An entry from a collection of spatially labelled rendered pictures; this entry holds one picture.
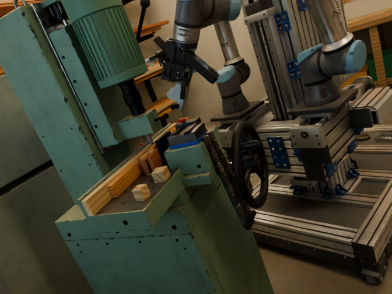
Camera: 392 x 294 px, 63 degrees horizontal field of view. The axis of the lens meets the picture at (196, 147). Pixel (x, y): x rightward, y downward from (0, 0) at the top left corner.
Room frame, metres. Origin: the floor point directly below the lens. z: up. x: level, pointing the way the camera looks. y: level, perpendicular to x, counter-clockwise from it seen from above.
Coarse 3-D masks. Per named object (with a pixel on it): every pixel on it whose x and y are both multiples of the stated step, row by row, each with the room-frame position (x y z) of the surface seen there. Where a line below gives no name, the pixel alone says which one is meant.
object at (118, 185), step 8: (136, 160) 1.06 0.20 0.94; (128, 168) 1.01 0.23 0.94; (136, 168) 1.02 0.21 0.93; (120, 176) 0.96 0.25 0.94; (128, 176) 0.97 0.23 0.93; (136, 176) 1.00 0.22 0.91; (112, 184) 0.91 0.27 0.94; (120, 184) 0.93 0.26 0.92; (128, 184) 0.96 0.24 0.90; (112, 192) 0.90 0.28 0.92; (120, 192) 0.92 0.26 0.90
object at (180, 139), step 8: (192, 120) 1.02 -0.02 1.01; (200, 120) 1.04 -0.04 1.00; (176, 128) 1.04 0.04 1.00; (184, 128) 1.00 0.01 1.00; (192, 128) 0.96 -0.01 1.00; (200, 128) 0.96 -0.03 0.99; (176, 136) 0.95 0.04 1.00; (184, 136) 0.93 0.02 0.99; (192, 136) 0.92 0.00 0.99; (200, 136) 0.94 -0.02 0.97; (176, 144) 0.95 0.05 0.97; (184, 144) 0.94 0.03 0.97; (192, 144) 0.92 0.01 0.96
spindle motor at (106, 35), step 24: (72, 0) 1.07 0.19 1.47; (96, 0) 1.06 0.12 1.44; (120, 0) 1.13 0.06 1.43; (72, 24) 1.13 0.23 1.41; (96, 24) 1.06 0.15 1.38; (120, 24) 1.08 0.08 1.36; (96, 48) 1.07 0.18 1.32; (120, 48) 1.07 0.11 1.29; (96, 72) 1.10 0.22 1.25; (120, 72) 1.06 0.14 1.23; (144, 72) 1.11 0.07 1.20
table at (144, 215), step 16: (144, 176) 0.99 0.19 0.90; (176, 176) 0.91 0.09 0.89; (192, 176) 0.92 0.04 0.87; (208, 176) 0.88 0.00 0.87; (128, 192) 0.90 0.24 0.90; (160, 192) 0.83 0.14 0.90; (176, 192) 0.88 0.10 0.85; (112, 208) 0.83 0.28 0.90; (128, 208) 0.79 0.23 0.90; (144, 208) 0.76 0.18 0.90; (160, 208) 0.80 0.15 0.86; (96, 224) 0.83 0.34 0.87; (112, 224) 0.81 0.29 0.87; (128, 224) 0.78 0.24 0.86; (144, 224) 0.75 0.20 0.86
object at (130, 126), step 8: (144, 112) 1.15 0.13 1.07; (152, 112) 1.13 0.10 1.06; (120, 120) 1.17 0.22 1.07; (128, 120) 1.13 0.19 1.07; (136, 120) 1.11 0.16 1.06; (144, 120) 1.10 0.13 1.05; (152, 120) 1.11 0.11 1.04; (120, 128) 1.15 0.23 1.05; (128, 128) 1.14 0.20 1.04; (136, 128) 1.12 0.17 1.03; (144, 128) 1.11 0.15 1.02; (152, 128) 1.10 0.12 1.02; (128, 136) 1.15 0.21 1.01; (136, 136) 1.13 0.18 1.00
